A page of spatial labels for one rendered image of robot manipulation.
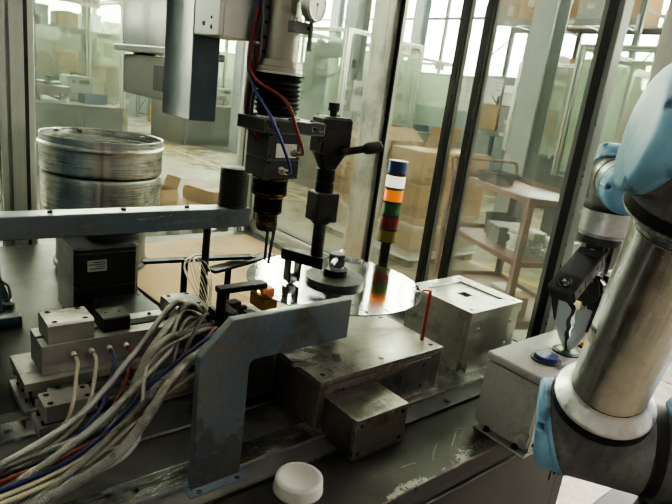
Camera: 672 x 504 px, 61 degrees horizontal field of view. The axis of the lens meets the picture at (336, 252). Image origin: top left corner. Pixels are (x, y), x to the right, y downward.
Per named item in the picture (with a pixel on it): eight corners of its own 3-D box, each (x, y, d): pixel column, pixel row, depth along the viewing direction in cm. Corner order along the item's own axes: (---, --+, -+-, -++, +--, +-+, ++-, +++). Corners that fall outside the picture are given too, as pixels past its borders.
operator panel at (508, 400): (553, 389, 120) (570, 324, 116) (603, 415, 112) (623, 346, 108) (471, 426, 102) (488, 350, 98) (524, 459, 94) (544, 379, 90)
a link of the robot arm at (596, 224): (618, 217, 91) (571, 205, 97) (611, 244, 92) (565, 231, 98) (639, 215, 95) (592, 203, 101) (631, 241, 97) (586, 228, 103)
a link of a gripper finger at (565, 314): (579, 344, 105) (592, 298, 102) (563, 351, 101) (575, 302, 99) (564, 338, 107) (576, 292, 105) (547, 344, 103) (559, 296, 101)
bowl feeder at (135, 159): (135, 246, 178) (139, 130, 169) (177, 278, 156) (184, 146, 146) (26, 254, 159) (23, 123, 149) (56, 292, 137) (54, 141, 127)
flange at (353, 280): (375, 287, 107) (377, 275, 106) (326, 293, 100) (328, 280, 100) (341, 268, 115) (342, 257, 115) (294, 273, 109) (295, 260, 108)
